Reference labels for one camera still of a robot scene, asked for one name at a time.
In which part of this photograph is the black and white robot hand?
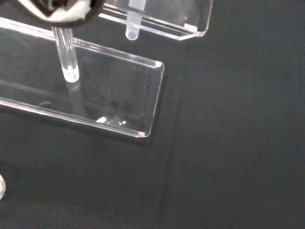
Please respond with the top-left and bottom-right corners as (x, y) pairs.
(16, 0), (106, 28)

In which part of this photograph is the clear acrylic funnel stand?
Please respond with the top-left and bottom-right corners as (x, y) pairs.
(0, 0), (214, 139)

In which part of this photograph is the glass weighing funnel with powder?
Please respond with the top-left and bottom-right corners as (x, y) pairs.
(0, 174), (7, 201)

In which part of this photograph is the black table cloth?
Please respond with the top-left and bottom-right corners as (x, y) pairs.
(0, 0), (305, 229)

